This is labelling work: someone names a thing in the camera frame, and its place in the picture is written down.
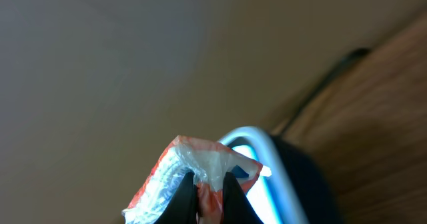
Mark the red white candy packet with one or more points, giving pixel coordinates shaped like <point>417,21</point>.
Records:
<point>208,162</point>

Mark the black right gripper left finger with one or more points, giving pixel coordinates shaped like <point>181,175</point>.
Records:
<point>182,209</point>

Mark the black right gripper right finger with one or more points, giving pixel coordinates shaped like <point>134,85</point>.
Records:
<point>237,208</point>

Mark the white barcode scanner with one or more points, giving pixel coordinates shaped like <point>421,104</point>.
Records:
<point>295,192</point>

